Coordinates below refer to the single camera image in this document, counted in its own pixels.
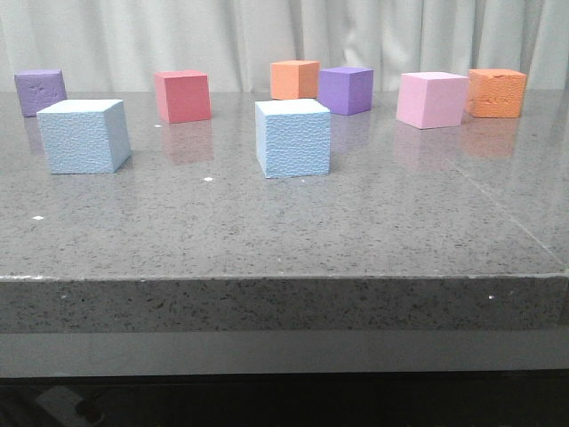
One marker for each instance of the light blue foam block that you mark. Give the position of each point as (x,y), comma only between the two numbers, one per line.
(293,138)
(84,136)

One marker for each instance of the orange foam block centre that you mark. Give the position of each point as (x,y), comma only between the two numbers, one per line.
(294,79)

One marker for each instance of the orange foam block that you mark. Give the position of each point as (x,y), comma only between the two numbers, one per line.
(294,79)
(495,93)

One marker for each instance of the purple foam block centre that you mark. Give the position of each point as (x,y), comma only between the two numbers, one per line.
(346,90)

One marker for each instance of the purple foam block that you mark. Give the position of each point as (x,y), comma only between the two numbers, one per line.
(38,89)
(346,90)

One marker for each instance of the red foam block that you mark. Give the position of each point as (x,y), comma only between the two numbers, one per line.
(182,96)

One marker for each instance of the pink foam block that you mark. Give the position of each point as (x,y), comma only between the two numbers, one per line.
(431,99)

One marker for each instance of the orange foam block right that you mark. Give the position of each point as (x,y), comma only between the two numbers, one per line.
(495,93)

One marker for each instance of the white pleated curtain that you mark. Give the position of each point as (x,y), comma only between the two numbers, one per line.
(118,45)

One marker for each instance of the purple foam block far left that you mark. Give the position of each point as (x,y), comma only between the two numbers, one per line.
(38,89)

